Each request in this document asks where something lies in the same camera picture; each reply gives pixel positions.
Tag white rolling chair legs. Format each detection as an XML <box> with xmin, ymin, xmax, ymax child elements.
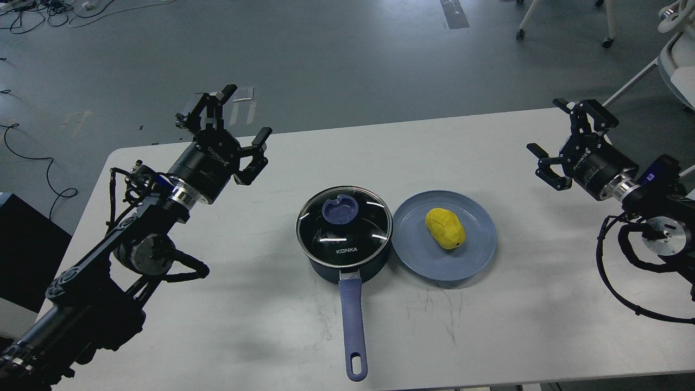
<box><xmin>515</xmin><ymin>0</ymin><xmax>617</xmax><ymax>49</ymax></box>

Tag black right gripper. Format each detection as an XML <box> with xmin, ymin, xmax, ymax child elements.
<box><xmin>526</xmin><ymin>97</ymin><xmax>639</xmax><ymax>201</ymax></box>

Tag glass pot lid blue knob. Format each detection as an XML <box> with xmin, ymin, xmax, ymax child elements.
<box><xmin>296</xmin><ymin>186</ymin><xmax>394</xmax><ymax>262</ymax></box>

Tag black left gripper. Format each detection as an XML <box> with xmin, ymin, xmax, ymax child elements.
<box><xmin>167</xmin><ymin>84</ymin><xmax>273</xmax><ymax>204</ymax></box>

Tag white office chair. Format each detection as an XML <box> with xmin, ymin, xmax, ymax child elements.
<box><xmin>603</xmin><ymin>1</ymin><xmax>694</xmax><ymax>112</ymax></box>

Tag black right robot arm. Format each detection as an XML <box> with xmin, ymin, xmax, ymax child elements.
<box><xmin>526</xmin><ymin>98</ymin><xmax>693</xmax><ymax>324</ymax></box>

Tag tangled cables on floor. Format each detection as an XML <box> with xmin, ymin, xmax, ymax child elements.
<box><xmin>0</xmin><ymin>0</ymin><xmax>174</xmax><ymax>35</ymax></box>

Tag black box at left edge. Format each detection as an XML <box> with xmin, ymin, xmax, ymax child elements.
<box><xmin>1</xmin><ymin>192</ymin><xmax>72</xmax><ymax>340</ymax></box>

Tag blue plastic plate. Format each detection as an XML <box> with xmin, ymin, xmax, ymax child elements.
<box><xmin>392</xmin><ymin>190</ymin><xmax>497</xmax><ymax>282</ymax></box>

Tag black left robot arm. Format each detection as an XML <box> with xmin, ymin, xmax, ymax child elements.
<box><xmin>2</xmin><ymin>84</ymin><xmax>271</xmax><ymax>390</ymax></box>

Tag yellow potato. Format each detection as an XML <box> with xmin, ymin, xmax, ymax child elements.
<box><xmin>425</xmin><ymin>207</ymin><xmax>467</xmax><ymax>250</ymax></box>

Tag dark blue saucepan with handle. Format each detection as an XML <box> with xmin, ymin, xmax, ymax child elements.
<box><xmin>295</xmin><ymin>185</ymin><xmax>393</xmax><ymax>382</ymax></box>

